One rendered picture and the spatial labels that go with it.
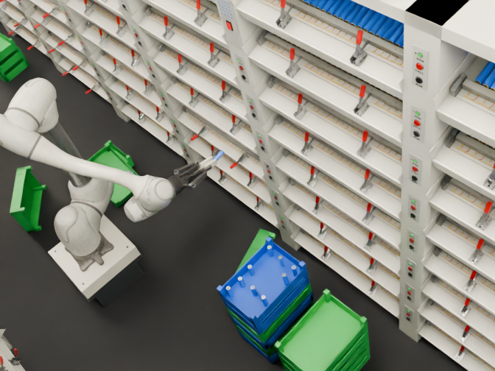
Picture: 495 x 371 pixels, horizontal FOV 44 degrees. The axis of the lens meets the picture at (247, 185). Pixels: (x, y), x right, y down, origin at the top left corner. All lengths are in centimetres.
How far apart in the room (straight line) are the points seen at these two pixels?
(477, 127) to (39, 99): 162
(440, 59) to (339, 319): 132
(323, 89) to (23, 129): 114
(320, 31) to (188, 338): 167
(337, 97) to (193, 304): 148
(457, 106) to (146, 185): 120
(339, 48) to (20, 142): 126
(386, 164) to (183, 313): 143
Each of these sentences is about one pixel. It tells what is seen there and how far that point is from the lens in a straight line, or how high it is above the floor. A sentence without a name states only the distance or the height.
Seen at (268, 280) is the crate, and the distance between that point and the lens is 250.
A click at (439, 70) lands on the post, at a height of 158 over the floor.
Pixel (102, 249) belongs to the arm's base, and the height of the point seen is 30.
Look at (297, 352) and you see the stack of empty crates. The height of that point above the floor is 32.
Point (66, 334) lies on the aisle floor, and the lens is 317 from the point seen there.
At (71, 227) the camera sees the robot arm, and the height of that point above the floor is 53.
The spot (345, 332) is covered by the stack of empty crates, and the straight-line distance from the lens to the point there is 246.
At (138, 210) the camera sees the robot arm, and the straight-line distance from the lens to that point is 243.
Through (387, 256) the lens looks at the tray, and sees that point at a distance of 240.
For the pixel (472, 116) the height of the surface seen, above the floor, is 146.
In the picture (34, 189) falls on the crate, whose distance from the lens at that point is 373.
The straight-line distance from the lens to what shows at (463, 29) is 136.
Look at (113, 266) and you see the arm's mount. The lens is 290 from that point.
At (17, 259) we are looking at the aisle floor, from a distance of 352.
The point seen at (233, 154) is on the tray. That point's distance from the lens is 277.
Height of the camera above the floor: 260
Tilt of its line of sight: 52 degrees down
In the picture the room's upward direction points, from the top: 18 degrees counter-clockwise
